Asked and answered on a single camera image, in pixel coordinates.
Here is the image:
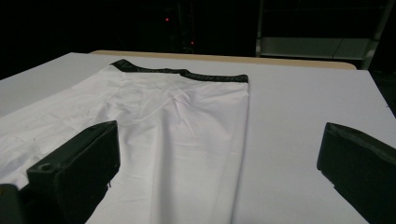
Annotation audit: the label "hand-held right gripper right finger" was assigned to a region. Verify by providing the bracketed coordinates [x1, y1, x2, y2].
[316, 121, 396, 224]

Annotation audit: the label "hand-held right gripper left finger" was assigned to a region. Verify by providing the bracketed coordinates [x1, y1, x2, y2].
[26, 120, 121, 224]

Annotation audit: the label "white pants with black waistband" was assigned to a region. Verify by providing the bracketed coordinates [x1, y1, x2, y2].
[0, 59, 250, 224]

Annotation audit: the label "white table mat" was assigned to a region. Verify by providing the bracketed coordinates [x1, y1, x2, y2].
[0, 51, 396, 224]

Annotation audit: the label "grey metal stand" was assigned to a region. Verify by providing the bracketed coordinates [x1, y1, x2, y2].
[255, 0, 395, 70]

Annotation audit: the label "dark equipment with red lights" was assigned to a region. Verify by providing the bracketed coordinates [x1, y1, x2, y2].
[162, 0, 200, 54]

